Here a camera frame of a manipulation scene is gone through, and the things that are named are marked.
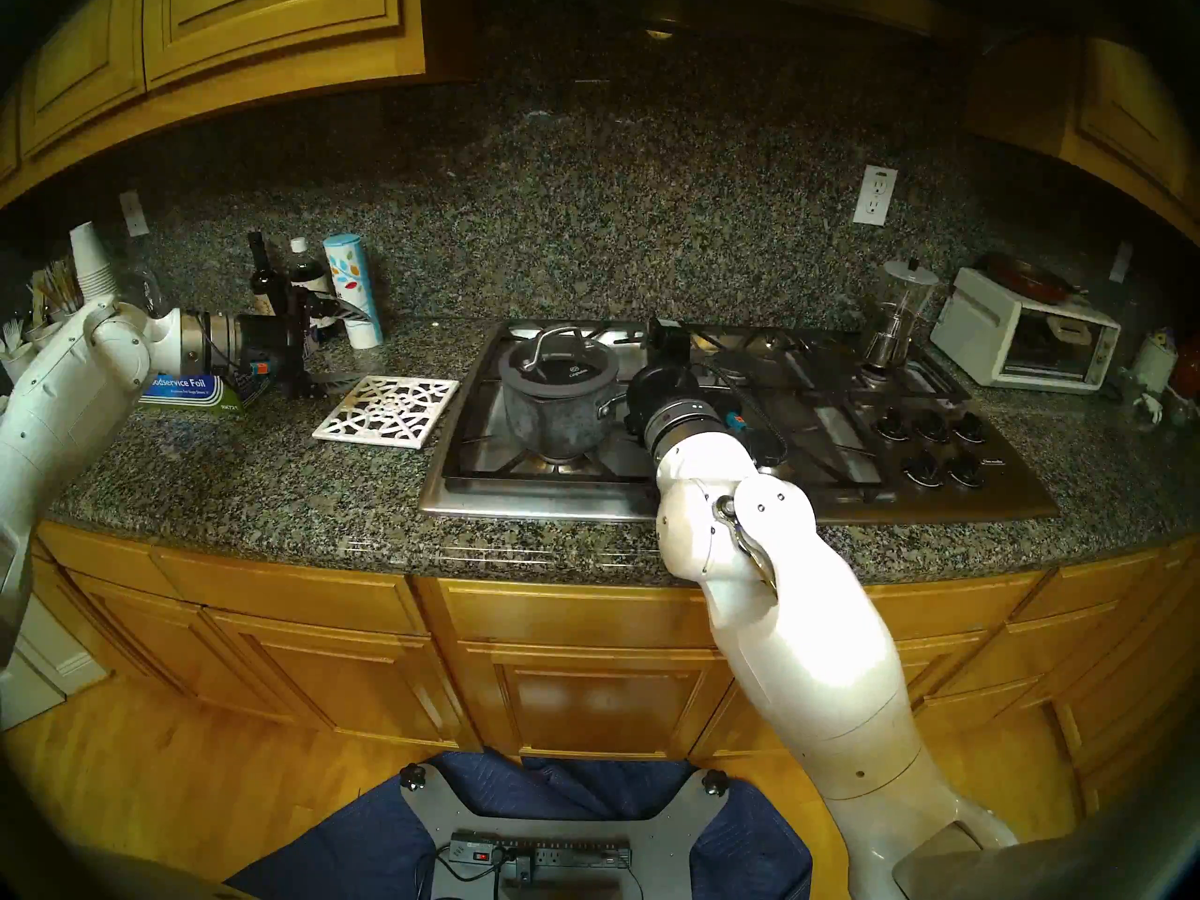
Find paper cup brown cutlery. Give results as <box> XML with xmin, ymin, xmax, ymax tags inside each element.
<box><xmin>23</xmin><ymin>279</ymin><xmax>59</xmax><ymax>346</ymax></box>

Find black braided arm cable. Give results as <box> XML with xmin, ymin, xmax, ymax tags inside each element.
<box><xmin>694</xmin><ymin>356</ymin><xmax>790</xmax><ymax>468</ymax></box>

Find stack of paper cups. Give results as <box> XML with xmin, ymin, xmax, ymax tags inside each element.
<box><xmin>69</xmin><ymin>221</ymin><xmax>118</xmax><ymax>301</ymax></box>

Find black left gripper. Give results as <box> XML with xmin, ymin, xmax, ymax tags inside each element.
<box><xmin>234</xmin><ymin>289</ymin><xmax>373</xmax><ymax>398</ymax></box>

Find blue blanket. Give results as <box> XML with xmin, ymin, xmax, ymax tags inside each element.
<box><xmin>228</xmin><ymin>750</ymin><xmax>815</xmax><ymax>900</ymax></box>

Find paper cup wooden utensils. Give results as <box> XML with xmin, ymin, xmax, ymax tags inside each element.
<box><xmin>42</xmin><ymin>259</ymin><xmax>90</xmax><ymax>325</ymax></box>

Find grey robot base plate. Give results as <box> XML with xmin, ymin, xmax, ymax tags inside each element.
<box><xmin>401</xmin><ymin>765</ymin><xmax>730</xmax><ymax>900</ymax></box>

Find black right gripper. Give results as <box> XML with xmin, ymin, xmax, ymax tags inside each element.
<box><xmin>623</xmin><ymin>362</ymin><xmax>704</xmax><ymax>446</ymax></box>

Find white lattice trivet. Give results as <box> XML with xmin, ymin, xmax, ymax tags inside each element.
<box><xmin>312</xmin><ymin>375</ymin><xmax>460</xmax><ymax>451</ymax></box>

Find white double wall outlet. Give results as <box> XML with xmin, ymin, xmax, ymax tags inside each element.
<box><xmin>852</xmin><ymin>165</ymin><xmax>898</xmax><ymax>227</ymax></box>

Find red frying pan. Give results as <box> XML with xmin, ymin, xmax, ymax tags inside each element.
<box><xmin>975</xmin><ymin>251</ymin><xmax>1088</xmax><ymax>307</ymax></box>

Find glass blender jar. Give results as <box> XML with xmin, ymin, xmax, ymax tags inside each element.
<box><xmin>862</xmin><ymin>259</ymin><xmax>940</xmax><ymax>374</ymax></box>

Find leaf print salt canister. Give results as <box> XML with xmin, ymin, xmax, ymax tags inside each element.
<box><xmin>323</xmin><ymin>233</ymin><xmax>383</xmax><ymax>350</ymax></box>

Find grey power strip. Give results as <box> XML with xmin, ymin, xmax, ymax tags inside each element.
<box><xmin>448</xmin><ymin>834</ymin><xmax>634</xmax><ymax>871</ymax></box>

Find wooden corner upper cabinet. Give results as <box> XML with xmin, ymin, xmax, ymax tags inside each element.
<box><xmin>966</xmin><ymin>26</ymin><xmax>1200</xmax><ymax>243</ymax></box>

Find wooden cabinets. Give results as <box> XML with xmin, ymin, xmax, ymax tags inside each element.
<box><xmin>28</xmin><ymin>518</ymin><xmax>1200</xmax><ymax>805</ymax></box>
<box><xmin>0</xmin><ymin>0</ymin><xmax>428</xmax><ymax>205</ymax></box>

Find stainless gas cooktop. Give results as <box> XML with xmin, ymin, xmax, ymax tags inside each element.
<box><xmin>419</xmin><ymin>319</ymin><xmax>1060</xmax><ymax>524</ymax></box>

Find dark wine bottle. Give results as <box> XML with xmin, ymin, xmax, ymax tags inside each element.
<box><xmin>247</xmin><ymin>231</ymin><xmax>282</xmax><ymax>316</ymax></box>

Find wooden upper cabinets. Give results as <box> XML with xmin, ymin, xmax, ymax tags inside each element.
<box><xmin>0</xmin><ymin>0</ymin><xmax>428</xmax><ymax>205</ymax></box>

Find blue green foil box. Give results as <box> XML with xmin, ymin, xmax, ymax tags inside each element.
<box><xmin>139</xmin><ymin>371</ymin><xmax>268</xmax><ymax>416</ymax></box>

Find glass pot lid grey rim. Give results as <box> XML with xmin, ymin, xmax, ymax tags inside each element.
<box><xmin>499</xmin><ymin>326</ymin><xmax>621</xmax><ymax>399</ymax></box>

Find paper cup plastic forks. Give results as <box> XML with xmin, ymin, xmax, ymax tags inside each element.
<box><xmin>0</xmin><ymin>319</ymin><xmax>38</xmax><ymax>383</ymax></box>

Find grey speckled saucepan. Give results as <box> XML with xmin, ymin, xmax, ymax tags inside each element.
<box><xmin>497</xmin><ymin>326</ymin><xmax>627</xmax><ymax>465</ymax></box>

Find white toaster oven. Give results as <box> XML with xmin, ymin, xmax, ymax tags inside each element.
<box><xmin>930</xmin><ymin>267</ymin><xmax>1122</xmax><ymax>395</ymax></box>

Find wooden lower cabinets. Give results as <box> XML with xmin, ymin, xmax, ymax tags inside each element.
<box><xmin>28</xmin><ymin>518</ymin><xmax>1200</xmax><ymax>805</ymax></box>

